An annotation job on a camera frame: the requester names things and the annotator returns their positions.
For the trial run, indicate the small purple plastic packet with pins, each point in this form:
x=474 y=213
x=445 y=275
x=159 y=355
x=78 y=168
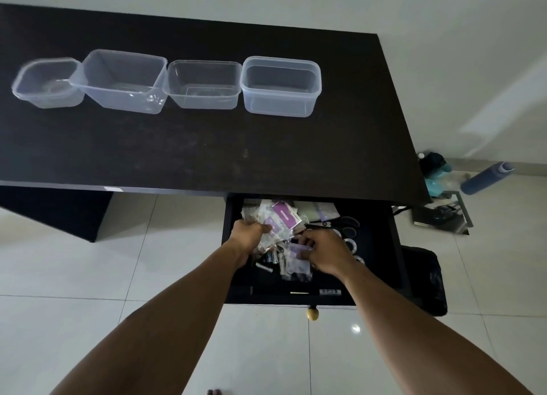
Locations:
x=295 y=252

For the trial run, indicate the bundle of clear plastic packets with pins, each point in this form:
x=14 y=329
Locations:
x=258 y=214

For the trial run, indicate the loose batteries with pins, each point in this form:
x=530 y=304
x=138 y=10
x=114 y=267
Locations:
x=269 y=263

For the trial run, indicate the black desk drawer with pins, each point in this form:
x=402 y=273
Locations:
x=384 y=253

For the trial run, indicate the white paper sheets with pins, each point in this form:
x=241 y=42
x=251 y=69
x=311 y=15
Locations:
x=320 y=211

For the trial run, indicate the black desk side panel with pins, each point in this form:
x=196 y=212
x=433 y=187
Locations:
x=64 y=211

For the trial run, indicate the white label sticker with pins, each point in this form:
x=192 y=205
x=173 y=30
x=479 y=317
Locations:
x=329 y=292

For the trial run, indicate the brass drawer knob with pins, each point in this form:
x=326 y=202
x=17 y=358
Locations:
x=312 y=314

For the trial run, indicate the person's right fingers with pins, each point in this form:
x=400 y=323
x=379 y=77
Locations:
x=305 y=243

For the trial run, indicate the purple and white card packet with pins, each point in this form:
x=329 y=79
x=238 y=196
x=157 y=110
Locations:
x=285 y=214

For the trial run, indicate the black metal frame stand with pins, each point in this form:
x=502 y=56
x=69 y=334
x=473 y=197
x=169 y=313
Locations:
x=444 y=219

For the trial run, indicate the shallow clear plastic container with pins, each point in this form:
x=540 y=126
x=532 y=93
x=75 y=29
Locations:
x=201 y=99

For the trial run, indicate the person's right forearm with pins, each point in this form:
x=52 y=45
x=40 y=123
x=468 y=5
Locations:
x=418 y=343

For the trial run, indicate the person's left hand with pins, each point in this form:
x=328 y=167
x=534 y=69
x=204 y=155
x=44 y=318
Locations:
x=247 y=235

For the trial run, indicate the large clear plastic container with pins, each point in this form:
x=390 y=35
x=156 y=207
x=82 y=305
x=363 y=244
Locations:
x=128 y=102

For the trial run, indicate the teal plastic bottle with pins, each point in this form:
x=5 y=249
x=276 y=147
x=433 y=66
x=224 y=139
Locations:
x=438 y=185

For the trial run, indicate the thick-rimmed clear plastic container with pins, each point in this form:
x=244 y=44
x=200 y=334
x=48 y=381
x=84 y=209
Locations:
x=277 y=106

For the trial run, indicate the person's left fingers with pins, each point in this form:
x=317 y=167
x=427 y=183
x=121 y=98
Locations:
x=266 y=228

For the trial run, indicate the blue water bottle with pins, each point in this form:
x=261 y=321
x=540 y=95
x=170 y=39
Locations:
x=487 y=179

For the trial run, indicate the black bag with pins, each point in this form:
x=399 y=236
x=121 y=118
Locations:
x=427 y=279

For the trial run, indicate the black cap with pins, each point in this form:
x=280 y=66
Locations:
x=432 y=164

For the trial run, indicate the small rounded clear plastic container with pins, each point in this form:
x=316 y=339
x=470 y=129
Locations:
x=30 y=94

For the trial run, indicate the person's right hand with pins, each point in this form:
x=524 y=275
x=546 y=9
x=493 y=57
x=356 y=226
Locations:
x=331 y=253

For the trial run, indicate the person's left forearm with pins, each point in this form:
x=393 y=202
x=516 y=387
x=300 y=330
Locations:
x=171 y=322

